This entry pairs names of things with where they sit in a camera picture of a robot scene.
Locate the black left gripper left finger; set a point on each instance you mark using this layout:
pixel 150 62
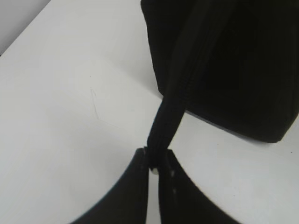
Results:
pixel 127 201

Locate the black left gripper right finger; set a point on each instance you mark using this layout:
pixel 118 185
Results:
pixel 180 201

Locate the black canvas tote bag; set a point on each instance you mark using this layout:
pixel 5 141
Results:
pixel 234 63

